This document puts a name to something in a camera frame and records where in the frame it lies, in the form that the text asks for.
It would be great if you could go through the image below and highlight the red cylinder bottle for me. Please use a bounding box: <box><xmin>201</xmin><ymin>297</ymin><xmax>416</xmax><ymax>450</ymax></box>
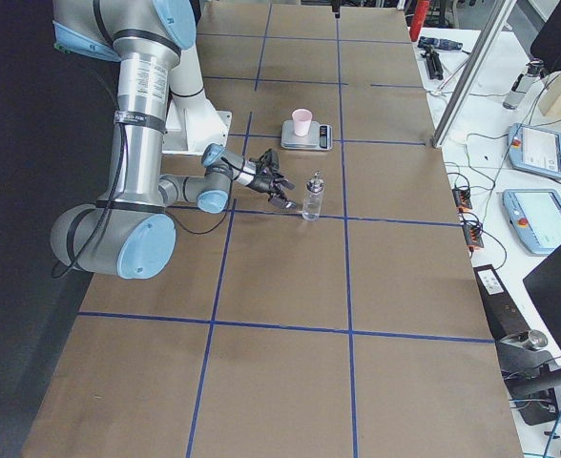
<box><xmin>409</xmin><ymin>0</ymin><xmax>430</xmax><ymax>42</ymax></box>

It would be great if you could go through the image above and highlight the aluminium frame post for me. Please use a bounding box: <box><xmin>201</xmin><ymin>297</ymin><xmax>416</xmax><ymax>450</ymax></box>
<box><xmin>431</xmin><ymin>0</ymin><xmax>516</xmax><ymax>149</ymax></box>

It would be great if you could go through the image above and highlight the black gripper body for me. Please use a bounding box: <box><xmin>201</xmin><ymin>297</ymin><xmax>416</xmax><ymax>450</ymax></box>
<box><xmin>248</xmin><ymin>174</ymin><xmax>281</xmax><ymax>197</ymax></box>

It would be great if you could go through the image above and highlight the far blue teach pendant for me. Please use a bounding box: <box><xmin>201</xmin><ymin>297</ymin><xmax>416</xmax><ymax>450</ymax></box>
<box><xmin>509</xmin><ymin>123</ymin><xmax>561</xmax><ymax>179</ymax></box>

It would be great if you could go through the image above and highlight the blue teach pendant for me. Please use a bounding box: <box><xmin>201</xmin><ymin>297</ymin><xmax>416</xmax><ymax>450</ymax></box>
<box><xmin>502</xmin><ymin>189</ymin><xmax>561</xmax><ymax>256</ymax></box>
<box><xmin>509</xmin><ymin>123</ymin><xmax>561</xmax><ymax>179</ymax></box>

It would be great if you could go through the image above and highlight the clear glass sauce bottle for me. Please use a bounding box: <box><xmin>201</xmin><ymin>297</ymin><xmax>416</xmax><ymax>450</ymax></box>
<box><xmin>301</xmin><ymin>171</ymin><xmax>324</xmax><ymax>221</ymax></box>

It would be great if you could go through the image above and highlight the black folded tripod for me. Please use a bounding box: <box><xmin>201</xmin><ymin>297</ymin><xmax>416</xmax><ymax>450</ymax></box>
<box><xmin>421</xmin><ymin>45</ymin><xmax>444</xmax><ymax>80</ymax></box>

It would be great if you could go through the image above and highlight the orange black connector block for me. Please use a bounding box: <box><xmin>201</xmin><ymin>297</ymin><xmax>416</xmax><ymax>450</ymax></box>
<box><xmin>452</xmin><ymin>187</ymin><xmax>472</xmax><ymax>213</ymax></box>
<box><xmin>462</xmin><ymin>220</ymin><xmax>484</xmax><ymax>252</ymax></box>

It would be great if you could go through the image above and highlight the silver digital kitchen scale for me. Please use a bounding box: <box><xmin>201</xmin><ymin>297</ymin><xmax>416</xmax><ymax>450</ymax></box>
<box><xmin>280</xmin><ymin>120</ymin><xmax>333</xmax><ymax>151</ymax></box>

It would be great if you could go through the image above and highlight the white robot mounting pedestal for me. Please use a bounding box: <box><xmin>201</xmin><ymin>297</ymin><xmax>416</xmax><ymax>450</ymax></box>
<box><xmin>162</xmin><ymin>46</ymin><xmax>232</xmax><ymax>156</ymax></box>

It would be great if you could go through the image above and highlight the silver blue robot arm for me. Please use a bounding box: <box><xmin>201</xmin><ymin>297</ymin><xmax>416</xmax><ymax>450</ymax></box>
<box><xmin>51</xmin><ymin>1</ymin><xmax>294</xmax><ymax>279</ymax></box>

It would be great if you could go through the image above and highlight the grey water bottle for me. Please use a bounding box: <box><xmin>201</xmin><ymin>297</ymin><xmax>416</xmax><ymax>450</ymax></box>
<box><xmin>502</xmin><ymin>58</ymin><xmax>545</xmax><ymax>110</ymax></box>

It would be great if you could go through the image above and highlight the near blue teach pendant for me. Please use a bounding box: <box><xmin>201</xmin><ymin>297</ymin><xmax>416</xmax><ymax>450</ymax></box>
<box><xmin>502</xmin><ymin>189</ymin><xmax>561</xmax><ymax>256</ymax></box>

